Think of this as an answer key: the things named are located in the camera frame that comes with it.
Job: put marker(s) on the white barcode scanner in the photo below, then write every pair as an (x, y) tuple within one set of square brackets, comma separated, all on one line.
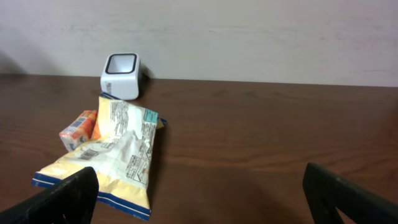
[(121, 76)]

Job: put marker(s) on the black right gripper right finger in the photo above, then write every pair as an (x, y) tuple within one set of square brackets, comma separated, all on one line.
[(328, 193)]

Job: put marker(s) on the cream blue chips bag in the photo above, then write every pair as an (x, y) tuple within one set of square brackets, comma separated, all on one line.
[(120, 152)]

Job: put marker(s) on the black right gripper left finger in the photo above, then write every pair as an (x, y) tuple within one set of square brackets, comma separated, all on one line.
[(72, 200)]

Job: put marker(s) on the orange Kleenex tissue pack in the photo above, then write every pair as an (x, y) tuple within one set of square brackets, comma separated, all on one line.
[(79, 131)]

